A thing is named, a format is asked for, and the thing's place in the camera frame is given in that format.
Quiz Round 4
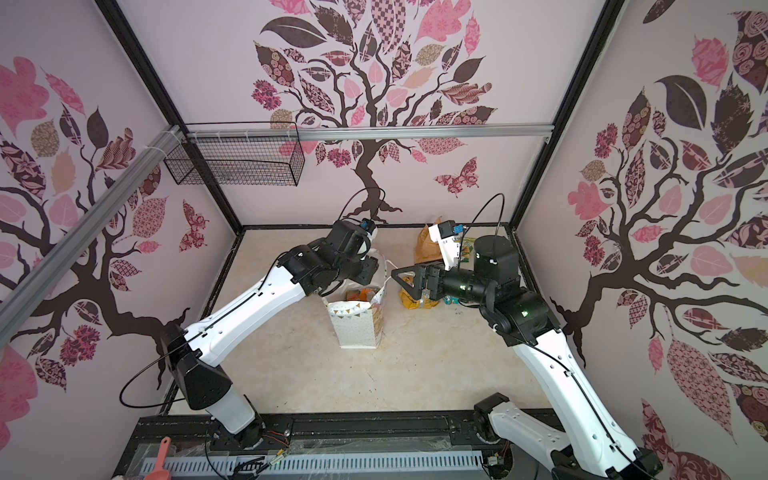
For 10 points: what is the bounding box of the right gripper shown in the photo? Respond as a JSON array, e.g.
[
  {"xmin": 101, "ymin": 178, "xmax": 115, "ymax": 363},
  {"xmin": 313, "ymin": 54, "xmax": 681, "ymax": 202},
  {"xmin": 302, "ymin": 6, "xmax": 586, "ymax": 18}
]
[{"xmin": 393, "ymin": 254, "xmax": 494, "ymax": 308}]

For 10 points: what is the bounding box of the white patterned paper bag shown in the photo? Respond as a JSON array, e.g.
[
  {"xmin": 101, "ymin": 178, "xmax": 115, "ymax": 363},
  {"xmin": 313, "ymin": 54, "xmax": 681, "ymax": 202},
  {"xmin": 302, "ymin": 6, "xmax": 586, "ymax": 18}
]
[{"xmin": 323, "ymin": 249, "xmax": 392, "ymax": 349}]

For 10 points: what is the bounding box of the orange snack packet small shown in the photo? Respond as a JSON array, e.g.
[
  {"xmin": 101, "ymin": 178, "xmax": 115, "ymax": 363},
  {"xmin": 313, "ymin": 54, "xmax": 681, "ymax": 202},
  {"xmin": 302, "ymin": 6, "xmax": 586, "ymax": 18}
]
[{"xmin": 345, "ymin": 286, "xmax": 379, "ymax": 303}]

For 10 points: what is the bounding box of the yellow green snack packet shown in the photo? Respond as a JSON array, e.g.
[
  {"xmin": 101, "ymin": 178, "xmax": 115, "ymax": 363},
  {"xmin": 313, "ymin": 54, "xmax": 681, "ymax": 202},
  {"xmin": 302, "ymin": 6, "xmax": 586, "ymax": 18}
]
[{"xmin": 456, "ymin": 235, "xmax": 475, "ymax": 264}]

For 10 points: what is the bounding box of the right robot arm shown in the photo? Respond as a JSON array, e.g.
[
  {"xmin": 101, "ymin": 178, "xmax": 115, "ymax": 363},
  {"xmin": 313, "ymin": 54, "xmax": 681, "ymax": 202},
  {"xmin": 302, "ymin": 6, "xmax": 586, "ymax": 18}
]
[{"xmin": 391, "ymin": 235, "xmax": 662, "ymax": 479}]

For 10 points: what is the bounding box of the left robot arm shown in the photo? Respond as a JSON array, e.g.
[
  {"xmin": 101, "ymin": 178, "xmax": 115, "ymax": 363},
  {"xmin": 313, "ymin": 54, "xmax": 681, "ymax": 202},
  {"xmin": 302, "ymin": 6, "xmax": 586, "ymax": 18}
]
[{"xmin": 162, "ymin": 219, "xmax": 379, "ymax": 435}]

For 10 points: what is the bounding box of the pink plastic scoop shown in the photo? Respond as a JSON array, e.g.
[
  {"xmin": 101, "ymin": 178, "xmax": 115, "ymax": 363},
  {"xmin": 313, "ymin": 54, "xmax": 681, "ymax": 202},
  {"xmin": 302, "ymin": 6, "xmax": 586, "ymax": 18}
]
[{"xmin": 144, "ymin": 437, "xmax": 171, "ymax": 480}]

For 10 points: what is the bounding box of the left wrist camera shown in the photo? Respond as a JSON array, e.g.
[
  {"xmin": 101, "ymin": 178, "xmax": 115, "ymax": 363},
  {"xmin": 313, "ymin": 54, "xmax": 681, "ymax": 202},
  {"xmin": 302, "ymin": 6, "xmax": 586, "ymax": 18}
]
[{"xmin": 359, "ymin": 219, "xmax": 377, "ymax": 235}]

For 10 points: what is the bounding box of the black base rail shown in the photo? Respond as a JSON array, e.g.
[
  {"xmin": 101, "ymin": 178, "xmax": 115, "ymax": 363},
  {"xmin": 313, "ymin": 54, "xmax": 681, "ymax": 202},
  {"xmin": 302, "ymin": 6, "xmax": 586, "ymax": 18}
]
[{"xmin": 113, "ymin": 409, "xmax": 577, "ymax": 480}]

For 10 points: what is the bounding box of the black wire basket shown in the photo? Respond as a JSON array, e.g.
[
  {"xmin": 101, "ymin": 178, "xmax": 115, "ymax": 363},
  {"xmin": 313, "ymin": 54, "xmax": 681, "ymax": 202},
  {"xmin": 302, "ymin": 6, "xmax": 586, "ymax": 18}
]
[{"xmin": 164, "ymin": 120, "xmax": 305, "ymax": 187}]

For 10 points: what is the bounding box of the back aluminium rail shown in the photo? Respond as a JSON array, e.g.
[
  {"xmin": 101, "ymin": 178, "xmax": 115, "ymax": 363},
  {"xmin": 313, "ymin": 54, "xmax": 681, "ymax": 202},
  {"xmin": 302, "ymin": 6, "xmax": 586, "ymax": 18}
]
[{"xmin": 186, "ymin": 123, "xmax": 554, "ymax": 141}]

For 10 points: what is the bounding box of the aluminium rail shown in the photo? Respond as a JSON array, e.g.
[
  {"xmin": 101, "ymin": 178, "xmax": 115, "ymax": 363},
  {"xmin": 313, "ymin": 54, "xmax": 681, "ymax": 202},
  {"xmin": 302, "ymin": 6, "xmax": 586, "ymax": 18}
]
[
  {"xmin": 186, "ymin": 123, "xmax": 554, "ymax": 141},
  {"xmin": 1, "ymin": 125, "xmax": 184, "ymax": 345}
]

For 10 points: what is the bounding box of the white slotted cable duct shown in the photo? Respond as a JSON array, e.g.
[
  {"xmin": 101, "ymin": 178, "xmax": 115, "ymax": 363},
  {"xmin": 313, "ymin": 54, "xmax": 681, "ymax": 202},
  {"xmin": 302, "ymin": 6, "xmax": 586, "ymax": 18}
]
[{"xmin": 163, "ymin": 451, "xmax": 485, "ymax": 479}]

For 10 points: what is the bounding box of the left aluminium rail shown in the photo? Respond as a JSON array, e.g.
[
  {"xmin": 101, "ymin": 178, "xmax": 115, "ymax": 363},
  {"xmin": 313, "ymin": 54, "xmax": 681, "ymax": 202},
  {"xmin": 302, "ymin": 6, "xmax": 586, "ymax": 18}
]
[{"xmin": 1, "ymin": 125, "xmax": 184, "ymax": 345}]

